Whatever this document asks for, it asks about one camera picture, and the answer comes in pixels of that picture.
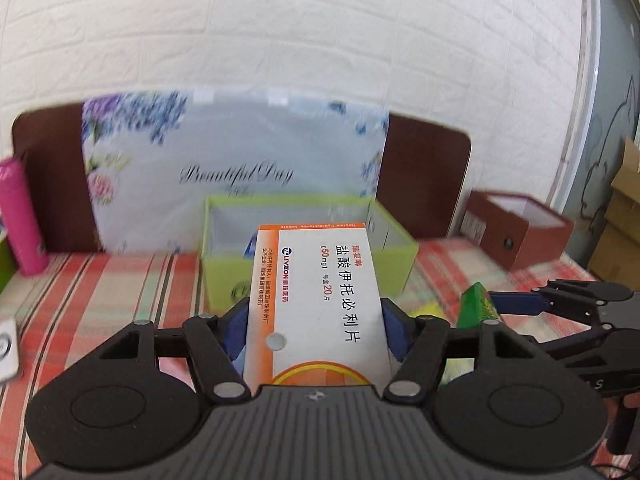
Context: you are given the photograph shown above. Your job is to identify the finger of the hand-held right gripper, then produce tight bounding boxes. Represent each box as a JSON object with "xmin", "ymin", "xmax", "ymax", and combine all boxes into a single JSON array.
[
  {"xmin": 487, "ymin": 280, "xmax": 640, "ymax": 327},
  {"xmin": 537, "ymin": 322, "xmax": 617, "ymax": 359}
]

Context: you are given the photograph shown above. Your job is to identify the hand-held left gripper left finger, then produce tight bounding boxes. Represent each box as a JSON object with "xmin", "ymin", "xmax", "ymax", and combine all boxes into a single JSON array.
[{"xmin": 98, "ymin": 297, "xmax": 253, "ymax": 404}]

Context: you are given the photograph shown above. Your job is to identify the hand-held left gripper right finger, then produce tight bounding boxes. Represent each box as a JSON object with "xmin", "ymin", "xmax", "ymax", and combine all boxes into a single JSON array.
[{"xmin": 382, "ymin": 298, "xmax": 547, "ymax": 404}]

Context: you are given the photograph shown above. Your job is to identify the green packet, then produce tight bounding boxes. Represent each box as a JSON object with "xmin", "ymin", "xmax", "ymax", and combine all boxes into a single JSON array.
[{"xmin": 457, "ymin": 282, "xmax": 502, "ymax": 331}]

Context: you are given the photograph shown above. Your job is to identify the lime green cardboard box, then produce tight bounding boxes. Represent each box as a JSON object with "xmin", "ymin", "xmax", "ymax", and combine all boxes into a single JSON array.
[{"xmin": 200, "ymin": 195, "xmax": 420, "ymax": 317}]

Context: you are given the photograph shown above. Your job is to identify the white orange medicine box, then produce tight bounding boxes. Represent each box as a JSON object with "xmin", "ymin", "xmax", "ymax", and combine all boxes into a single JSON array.
[{"xmin": 243, "ymin": 224, "xmax": 396, "ymax": 389}]

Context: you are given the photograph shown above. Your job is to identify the yellow soft item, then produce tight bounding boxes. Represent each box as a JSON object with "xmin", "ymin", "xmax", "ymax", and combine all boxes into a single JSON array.
[{"xmin": 410, "ymin": 300, "xmax": 466, "ymax": 331}]

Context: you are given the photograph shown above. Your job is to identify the brown open box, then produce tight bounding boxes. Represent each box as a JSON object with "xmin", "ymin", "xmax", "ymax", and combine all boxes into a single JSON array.
[{"xmin": 460, "ymin": 190, "xmax": 576, "ymax": 272}]

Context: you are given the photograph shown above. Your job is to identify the plaid bed sheet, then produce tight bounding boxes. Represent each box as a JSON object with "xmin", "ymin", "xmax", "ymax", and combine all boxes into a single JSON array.
[{"xmin": 0, "ymin": 237, "xmax": 640, "ymax": 480}]

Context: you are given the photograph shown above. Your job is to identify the brown wooden headboard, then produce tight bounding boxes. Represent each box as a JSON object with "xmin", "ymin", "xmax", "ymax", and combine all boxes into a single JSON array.
[{"xmin": 11, "ymin": 101, "xmax": 473, "ymax": 256}]

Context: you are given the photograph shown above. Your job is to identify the floral plastic bag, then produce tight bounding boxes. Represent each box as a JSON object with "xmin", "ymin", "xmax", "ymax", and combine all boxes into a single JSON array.
[{"xmin": 81, "ymin": 87, "xmax": 391, "ymax": 256}]

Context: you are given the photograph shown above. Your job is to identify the white device at left edge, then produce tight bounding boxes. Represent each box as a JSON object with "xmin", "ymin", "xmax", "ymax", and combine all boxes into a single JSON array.
[{"xmin": 0, "ymin": 317, "xmax": 24, "ymax": 386}]

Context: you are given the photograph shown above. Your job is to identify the grey cartoon printed panel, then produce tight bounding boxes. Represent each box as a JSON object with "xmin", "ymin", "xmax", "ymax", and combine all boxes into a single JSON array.
[{"xmin": 550, "ymin": 0, "xmax": 640, "ymax": 261}]

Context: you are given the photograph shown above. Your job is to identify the green container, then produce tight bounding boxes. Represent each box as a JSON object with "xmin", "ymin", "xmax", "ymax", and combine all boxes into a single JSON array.
[{"xmin": 0, "ymin": 235, "xmax": 19, "ymax": 294}]

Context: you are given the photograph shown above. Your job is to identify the pink bottle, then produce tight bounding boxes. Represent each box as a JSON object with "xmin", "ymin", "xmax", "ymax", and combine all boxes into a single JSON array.
[{"xmin": 0, "ymin": 156, "xmax": 50, "ymax": 277}]

